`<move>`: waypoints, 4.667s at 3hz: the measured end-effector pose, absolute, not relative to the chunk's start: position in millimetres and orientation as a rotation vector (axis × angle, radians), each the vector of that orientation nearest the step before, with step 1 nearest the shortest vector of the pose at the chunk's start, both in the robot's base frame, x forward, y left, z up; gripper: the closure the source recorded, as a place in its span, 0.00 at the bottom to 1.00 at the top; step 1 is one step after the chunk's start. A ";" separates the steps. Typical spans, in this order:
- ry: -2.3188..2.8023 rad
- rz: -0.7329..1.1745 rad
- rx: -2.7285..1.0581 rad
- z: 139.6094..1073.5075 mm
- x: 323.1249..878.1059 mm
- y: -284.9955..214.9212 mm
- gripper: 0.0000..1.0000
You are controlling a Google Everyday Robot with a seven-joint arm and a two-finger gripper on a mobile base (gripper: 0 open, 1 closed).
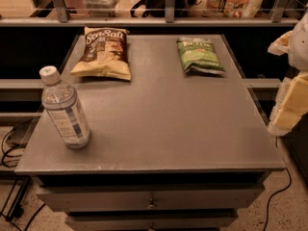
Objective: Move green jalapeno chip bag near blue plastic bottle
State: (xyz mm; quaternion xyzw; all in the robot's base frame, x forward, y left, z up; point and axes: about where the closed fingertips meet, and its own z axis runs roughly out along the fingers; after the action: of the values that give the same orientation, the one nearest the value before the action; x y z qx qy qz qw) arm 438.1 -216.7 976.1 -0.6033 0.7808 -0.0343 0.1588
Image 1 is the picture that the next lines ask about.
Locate grey drawer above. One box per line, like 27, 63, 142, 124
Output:
65, 211, 238, 231
37, 184, 264, 213

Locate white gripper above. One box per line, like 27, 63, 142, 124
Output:
268, 31, 308, 137

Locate lower grey drawer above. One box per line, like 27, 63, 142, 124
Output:
65, 211, 238, 231

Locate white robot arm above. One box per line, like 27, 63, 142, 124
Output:
268, 14, 308, 137

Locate grey metal shelf rail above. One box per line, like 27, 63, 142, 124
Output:
0, 0, 307, 28

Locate sea salt chip bag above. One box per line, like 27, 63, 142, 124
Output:
70, 27, 131, 81

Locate black backpack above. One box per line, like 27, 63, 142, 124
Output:
130, 0, 201, 17

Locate green jalapeno chip bag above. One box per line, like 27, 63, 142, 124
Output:
176, 38, 225, 75

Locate black cables on floor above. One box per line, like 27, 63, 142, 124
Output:
0, 118, 46, 231

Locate clear plastic water bottle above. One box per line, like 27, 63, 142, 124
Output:
39, 65, 90, 149

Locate grey drawer cabinet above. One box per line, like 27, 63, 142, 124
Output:
14, 33, 287, 231

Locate black power cable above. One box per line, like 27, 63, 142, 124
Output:
262, 137, 293, 231

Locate upper grey drawer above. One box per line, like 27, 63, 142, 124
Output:
37, 184, 264, 213

